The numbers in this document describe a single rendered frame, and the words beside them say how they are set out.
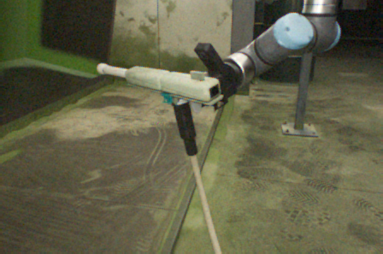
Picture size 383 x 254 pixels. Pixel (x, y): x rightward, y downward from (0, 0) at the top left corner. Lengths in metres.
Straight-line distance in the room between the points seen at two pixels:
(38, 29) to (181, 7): 1.62
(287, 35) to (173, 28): 2.05
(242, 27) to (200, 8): 0.39
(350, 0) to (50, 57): 6.98
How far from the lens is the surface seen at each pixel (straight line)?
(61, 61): 1.32
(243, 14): 2.69
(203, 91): 0.60
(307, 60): 1.91
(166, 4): 2.79
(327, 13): 0.92
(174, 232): 1.04
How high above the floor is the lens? 0.70
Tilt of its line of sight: 17 degrees down
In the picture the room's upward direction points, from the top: straight up
